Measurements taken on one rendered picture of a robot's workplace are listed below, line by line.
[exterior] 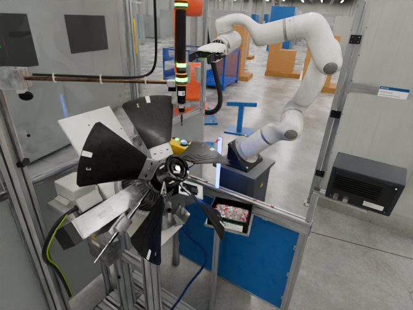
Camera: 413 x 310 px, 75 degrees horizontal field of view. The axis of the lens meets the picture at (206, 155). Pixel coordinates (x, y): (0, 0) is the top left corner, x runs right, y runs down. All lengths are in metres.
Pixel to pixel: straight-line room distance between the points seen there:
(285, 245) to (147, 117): 1.02
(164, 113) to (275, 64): 9.17
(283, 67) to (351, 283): 8.53
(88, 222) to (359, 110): 2.31
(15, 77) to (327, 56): 1.18
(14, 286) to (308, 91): 1.81
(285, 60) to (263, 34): 8.95
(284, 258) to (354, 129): 1.48
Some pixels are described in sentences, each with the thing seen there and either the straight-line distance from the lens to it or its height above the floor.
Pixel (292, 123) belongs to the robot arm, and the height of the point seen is 1.30.
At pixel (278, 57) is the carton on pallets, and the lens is 10.21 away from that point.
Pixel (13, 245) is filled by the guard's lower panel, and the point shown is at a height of 0.69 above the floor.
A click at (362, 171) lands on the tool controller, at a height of 1.23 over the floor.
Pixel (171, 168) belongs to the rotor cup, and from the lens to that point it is 1.06.
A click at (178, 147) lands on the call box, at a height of 1.07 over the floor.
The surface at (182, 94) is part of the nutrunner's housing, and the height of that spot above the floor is 1.50.
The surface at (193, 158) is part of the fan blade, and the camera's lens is 1.23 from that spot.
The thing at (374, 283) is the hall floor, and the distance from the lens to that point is 2.62.
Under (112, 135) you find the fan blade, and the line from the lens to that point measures 0.99.
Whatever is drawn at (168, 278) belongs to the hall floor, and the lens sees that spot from 2.25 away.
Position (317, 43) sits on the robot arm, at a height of 1.68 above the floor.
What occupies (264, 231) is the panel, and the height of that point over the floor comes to 0.68.
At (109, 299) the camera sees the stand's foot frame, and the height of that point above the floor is 0.08.
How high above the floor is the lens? 1.76
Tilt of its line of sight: 27 degrees down
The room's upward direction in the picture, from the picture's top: 2 degrees clockwise
